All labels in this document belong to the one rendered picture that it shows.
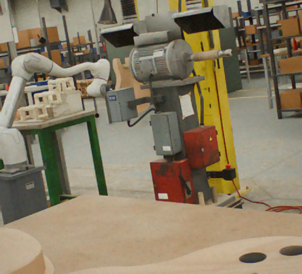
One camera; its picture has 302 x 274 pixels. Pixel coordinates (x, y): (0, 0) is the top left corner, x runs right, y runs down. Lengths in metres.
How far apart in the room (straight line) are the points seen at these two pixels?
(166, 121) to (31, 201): 1.01
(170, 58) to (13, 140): 1.13
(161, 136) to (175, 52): 0.54
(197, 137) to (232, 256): 2.88
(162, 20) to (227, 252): 3.18
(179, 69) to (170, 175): 0.67
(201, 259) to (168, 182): 2.95
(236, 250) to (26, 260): 0.42
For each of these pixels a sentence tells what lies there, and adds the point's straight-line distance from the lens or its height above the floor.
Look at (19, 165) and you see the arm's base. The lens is 3.88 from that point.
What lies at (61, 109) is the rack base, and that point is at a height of 0.98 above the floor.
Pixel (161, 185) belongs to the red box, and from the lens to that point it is 3.82.
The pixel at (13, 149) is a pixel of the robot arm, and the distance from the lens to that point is 3.86.
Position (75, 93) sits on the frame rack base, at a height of 1.08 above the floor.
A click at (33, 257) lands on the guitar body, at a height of 1.03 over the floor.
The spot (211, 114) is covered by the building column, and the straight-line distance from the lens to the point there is 4.80.
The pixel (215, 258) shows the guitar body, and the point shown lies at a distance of 0.84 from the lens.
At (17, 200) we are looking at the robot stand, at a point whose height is 0.54.
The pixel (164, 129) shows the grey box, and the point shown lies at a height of 0.83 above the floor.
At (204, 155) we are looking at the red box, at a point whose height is 0.63.
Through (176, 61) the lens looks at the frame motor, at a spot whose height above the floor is 1.24.
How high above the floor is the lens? 1.38
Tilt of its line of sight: 8 degrees down
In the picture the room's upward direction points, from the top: 9 degrees counter-clockwise
